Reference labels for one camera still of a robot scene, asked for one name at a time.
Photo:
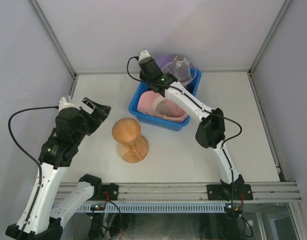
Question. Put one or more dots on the aluminium frame post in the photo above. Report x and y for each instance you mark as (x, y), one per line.
(37, 10)
(272, 31)

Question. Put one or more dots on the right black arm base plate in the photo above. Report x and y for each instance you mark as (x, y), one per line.
(217, 192)

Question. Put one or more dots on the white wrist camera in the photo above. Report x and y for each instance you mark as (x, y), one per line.
(65, 102)
(143, 55)

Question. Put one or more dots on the left aluminium frame post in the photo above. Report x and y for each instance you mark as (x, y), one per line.
(37, 10)

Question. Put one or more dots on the blue plastic bin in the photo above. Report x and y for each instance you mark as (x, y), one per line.
(157, 121)

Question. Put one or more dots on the right aluminium frame post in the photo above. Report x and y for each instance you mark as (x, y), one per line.
(272, 31)

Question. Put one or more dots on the grey slotted cable duct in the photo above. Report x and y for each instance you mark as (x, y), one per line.
(146, 208)

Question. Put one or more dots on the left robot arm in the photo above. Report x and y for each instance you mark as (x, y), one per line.
(40, 219)

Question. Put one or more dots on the aluminium front rail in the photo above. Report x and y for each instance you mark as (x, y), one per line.
(263, 192)

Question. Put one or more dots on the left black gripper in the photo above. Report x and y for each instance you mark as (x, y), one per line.
(101, 112)

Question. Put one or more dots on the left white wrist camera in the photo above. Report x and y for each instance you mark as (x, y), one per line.
(65, 102)

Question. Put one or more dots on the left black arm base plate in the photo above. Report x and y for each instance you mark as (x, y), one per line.
(104, 192)

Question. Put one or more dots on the pink baseball cap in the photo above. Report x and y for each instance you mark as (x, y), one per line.
(155, 105)

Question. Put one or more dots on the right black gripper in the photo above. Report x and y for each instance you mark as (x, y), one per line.
(157, 68)

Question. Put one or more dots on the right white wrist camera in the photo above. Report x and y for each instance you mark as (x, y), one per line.
(143, 55)

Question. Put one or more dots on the wooden hat stand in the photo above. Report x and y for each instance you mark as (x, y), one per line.
(132, 146)

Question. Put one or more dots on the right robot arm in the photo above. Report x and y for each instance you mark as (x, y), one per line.
(213, 130)

